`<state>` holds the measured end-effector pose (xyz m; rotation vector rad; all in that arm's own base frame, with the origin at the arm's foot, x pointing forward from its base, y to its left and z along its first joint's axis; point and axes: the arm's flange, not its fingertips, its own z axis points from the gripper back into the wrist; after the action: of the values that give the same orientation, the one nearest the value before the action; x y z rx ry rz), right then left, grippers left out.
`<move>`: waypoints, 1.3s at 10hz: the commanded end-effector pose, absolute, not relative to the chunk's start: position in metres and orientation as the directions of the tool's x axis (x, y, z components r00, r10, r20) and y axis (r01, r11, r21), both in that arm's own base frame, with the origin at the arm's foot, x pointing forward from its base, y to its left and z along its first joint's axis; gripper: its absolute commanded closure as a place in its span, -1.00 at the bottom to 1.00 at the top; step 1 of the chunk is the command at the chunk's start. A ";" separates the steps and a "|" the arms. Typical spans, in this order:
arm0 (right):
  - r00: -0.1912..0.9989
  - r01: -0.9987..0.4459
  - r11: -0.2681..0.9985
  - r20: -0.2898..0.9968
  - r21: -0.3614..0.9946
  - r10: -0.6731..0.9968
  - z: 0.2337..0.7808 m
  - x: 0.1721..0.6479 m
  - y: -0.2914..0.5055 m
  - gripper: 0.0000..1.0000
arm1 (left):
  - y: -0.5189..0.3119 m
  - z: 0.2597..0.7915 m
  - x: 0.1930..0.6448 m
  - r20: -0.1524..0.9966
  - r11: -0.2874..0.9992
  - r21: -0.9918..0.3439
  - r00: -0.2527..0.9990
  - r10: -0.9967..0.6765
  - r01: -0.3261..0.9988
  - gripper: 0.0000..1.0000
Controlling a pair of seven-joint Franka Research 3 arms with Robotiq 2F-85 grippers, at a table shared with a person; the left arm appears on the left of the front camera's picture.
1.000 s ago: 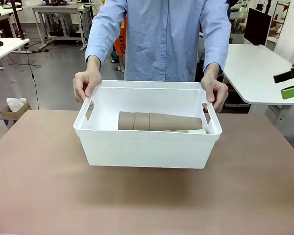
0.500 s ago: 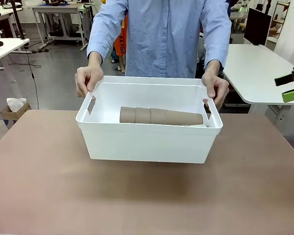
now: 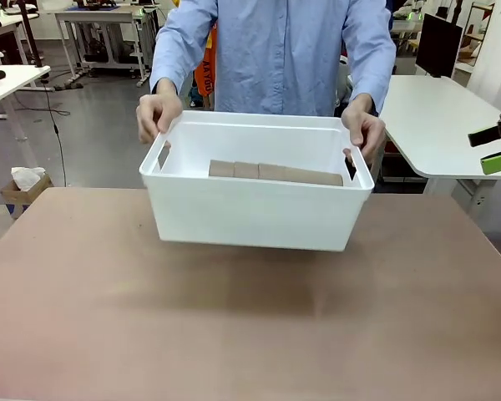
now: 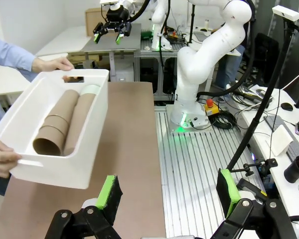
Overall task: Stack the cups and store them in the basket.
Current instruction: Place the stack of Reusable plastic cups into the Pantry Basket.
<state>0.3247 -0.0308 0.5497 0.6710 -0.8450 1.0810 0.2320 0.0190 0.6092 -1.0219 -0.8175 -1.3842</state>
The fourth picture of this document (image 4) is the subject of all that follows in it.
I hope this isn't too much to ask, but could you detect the black camera pole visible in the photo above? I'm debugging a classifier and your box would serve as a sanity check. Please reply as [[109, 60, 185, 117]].
[[226, 19, 299, 172]]

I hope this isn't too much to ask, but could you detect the black yellow device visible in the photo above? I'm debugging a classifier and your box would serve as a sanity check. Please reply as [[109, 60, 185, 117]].
[[236, 178, 268, 200]]

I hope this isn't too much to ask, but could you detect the black cable bundle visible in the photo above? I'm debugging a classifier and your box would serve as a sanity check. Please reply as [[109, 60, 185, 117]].
[[209, 111, 240, 130]]

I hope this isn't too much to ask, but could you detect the brown paper cup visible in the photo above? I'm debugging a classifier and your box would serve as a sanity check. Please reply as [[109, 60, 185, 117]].
[[39, 117, 70, 135], [45, 89, 81, 124], [63, 93, 96, 156], [32, 126, 65, 156]]

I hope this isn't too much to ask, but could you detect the white plastic basket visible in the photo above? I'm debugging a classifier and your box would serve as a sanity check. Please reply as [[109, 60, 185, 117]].
[[0, 69, 110, 190]]

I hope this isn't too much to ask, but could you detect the black pen cup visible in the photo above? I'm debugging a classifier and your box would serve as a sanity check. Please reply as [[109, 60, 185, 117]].
[[284, 152, 299, 184]]

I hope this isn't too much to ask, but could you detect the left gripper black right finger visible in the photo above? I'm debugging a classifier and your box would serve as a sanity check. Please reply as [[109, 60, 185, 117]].
[[210, 168, 297, 239]]

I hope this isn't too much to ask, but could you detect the person's right hand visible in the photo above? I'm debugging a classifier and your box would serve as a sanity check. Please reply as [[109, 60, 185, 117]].
[[0, 133, 22, 179]]

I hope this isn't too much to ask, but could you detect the mint green cup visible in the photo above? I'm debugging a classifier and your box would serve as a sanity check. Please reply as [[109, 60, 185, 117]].
[[79, 84, 101, 97]]

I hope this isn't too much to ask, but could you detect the person's left forearm blue sleeve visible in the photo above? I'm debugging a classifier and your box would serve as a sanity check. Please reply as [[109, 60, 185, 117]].
[[0, 36, 38, 82]]

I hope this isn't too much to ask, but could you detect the white table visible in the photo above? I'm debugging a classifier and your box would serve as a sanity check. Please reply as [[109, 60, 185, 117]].
[[34, 24, 90, 58]]

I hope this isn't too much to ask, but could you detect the yellow emergency stop button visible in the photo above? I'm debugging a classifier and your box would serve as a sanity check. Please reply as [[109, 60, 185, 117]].
[[204, 99, 220, 117]]

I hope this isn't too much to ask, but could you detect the white camera on pole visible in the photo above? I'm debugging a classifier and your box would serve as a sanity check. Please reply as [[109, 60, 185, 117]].
[[272, 5, 299, 22]]

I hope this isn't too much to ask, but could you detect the aluminium slotted base plate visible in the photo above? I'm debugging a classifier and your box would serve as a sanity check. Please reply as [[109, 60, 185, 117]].
[[154, 104, 267, 239]]

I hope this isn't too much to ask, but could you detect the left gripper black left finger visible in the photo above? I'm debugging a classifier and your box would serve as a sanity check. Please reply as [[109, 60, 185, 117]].
[[44, 175, 124, 239]]

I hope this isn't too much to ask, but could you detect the white wedge stand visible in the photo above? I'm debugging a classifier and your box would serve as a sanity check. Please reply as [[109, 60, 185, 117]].
[[266, 124, 294, 157]]

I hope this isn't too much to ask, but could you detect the grey keyboard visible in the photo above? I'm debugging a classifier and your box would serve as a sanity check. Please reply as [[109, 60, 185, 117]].
[[263, 115, 299, 158]]

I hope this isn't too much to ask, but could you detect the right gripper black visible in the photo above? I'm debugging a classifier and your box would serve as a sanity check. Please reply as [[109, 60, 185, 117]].
[[93, 4, 133, 46]]

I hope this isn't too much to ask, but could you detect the white desk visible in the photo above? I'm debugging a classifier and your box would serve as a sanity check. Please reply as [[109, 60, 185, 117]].
[[229, 86, 299, 225]]

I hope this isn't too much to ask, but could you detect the person's left hand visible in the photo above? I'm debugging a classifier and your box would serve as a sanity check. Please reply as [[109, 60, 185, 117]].
[[31, 57, 85, 83]]

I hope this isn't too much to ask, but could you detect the person in blue jeans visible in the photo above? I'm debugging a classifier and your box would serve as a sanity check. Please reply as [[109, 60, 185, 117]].
[[215, 44, 246, 90]]

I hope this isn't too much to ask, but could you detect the grey table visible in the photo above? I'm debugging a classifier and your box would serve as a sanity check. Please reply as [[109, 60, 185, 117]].
[[81, 23, 142, 83]]

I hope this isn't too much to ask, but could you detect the large cardboard box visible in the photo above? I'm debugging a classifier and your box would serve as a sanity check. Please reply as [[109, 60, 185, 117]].
[[85, 7, 108, 37]]

